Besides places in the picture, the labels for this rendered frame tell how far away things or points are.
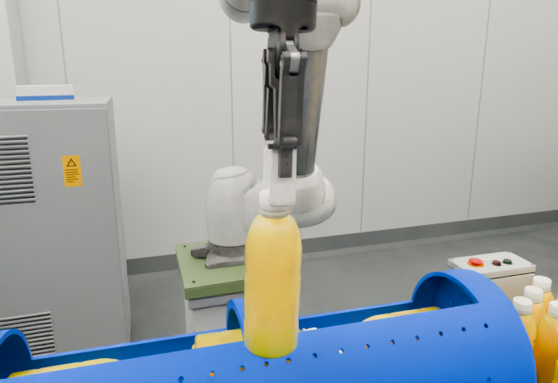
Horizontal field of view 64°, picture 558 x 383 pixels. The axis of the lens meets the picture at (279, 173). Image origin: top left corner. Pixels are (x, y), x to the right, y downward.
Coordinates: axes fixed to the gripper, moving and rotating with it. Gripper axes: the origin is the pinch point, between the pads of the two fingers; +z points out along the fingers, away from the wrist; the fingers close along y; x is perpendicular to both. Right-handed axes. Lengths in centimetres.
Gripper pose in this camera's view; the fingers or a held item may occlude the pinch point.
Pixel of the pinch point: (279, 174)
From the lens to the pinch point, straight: 54.3
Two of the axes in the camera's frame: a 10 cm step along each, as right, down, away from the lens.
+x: 9.8, -0.2, 2.0
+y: 2.0, 2.1, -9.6
